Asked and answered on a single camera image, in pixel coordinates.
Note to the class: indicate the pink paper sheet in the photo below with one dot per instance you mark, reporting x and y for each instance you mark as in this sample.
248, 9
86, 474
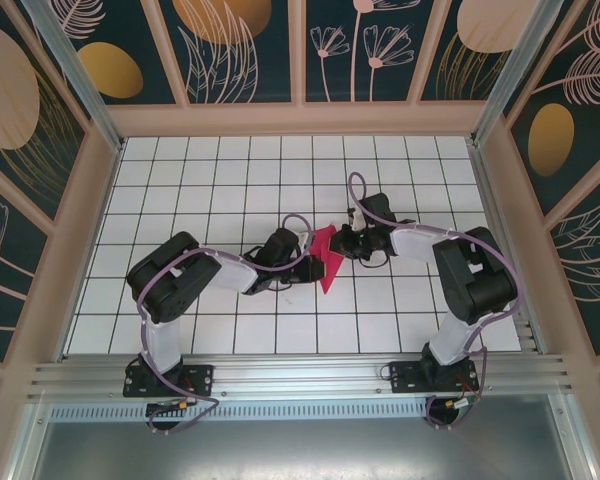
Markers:
329, 277

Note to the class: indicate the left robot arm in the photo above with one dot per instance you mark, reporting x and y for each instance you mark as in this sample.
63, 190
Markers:
162, 340

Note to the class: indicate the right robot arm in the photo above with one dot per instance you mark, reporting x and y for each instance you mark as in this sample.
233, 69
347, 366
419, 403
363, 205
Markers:
450, 335

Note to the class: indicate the grey metal sheet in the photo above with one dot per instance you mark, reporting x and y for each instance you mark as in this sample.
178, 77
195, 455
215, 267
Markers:
300, 450

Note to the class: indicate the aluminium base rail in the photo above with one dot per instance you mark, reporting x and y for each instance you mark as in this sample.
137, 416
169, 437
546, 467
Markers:
300, 375

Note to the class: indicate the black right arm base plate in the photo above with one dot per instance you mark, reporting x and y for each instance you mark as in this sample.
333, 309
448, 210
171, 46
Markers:
405, 377

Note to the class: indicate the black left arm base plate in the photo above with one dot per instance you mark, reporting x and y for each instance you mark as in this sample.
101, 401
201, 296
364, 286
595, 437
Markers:
200, 380

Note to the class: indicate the aluminium table side rail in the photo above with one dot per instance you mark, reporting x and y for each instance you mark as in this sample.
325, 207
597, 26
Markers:
525, 332

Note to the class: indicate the aluminium frame post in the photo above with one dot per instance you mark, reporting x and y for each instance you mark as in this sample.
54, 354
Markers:
80, 80
510, 65

